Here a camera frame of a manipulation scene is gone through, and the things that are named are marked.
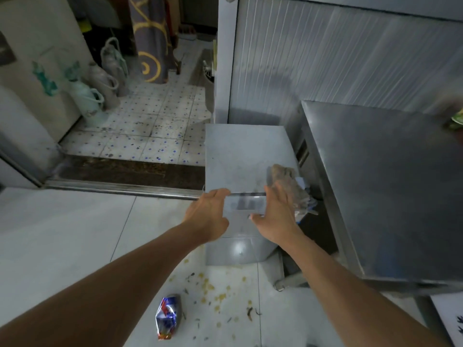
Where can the person's left hand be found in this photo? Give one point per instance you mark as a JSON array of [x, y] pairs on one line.
[[206, 216]]

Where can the person's right hand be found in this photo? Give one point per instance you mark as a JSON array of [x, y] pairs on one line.
[[280, 222]]

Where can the person's right thumb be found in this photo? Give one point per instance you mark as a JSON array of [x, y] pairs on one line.
[[258, 219]]

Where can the person's left fingers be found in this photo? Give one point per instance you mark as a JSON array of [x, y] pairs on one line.
[[216, 195]]

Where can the small stainless steel box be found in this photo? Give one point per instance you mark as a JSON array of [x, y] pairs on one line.
[[240, 155]]

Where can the person's left forearm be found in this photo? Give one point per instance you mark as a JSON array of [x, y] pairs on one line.
[[108, 289]]

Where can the person's right forearm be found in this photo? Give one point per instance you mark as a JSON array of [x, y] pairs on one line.
[[347, 292]]

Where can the grey-brown rag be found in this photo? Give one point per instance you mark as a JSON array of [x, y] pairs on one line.
[[293, 184]]

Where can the stainless steel table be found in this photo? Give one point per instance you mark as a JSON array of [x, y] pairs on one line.
[[383, 184]]

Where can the crushed blue snack packet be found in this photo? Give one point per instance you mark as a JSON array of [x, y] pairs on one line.
[[168, 316]]

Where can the pale green thermos jug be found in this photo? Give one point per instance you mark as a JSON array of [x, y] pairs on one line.
[[84, 97]]

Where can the grey curtain with yellow swirls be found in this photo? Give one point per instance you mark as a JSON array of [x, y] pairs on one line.
[[148, 36]]

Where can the corrugated metal panel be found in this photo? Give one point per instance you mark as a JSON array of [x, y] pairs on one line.
[[325, 54]]

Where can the white door with green marks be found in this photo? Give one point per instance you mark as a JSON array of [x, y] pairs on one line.
[[32, 86]]

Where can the white printed paper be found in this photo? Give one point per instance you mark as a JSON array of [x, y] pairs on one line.
[[450, 321]]

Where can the green object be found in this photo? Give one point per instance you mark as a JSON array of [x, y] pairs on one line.
[[455, 121]]

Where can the metal door threshold rail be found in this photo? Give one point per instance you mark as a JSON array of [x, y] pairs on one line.
[[123, 189]]

